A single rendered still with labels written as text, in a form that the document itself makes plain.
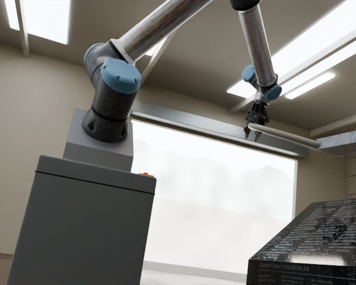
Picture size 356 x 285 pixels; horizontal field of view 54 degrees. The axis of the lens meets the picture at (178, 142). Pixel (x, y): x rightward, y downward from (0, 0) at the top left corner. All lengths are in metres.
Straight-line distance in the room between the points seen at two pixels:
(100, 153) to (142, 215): 0.28
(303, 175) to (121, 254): 8.49
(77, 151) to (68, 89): 6.50
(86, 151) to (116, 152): 0.11
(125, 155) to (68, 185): 0.26
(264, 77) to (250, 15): 0.34
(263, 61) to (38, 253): 1.16
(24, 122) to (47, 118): 0.45
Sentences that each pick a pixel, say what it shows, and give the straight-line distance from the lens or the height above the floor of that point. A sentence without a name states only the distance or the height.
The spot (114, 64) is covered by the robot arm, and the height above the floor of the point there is 1.23.
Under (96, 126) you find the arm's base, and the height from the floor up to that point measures 1.01.
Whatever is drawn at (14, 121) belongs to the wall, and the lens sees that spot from 7.59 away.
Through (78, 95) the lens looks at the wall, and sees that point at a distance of 7.75.
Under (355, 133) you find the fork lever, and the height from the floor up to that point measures 1.15.
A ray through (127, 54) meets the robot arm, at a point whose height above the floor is 1.32.
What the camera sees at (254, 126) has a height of 1.23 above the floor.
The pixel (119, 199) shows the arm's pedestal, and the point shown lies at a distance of 1.20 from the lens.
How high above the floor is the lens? 0.64
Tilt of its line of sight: 16 degrees up
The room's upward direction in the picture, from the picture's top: 9 degrees clockwise
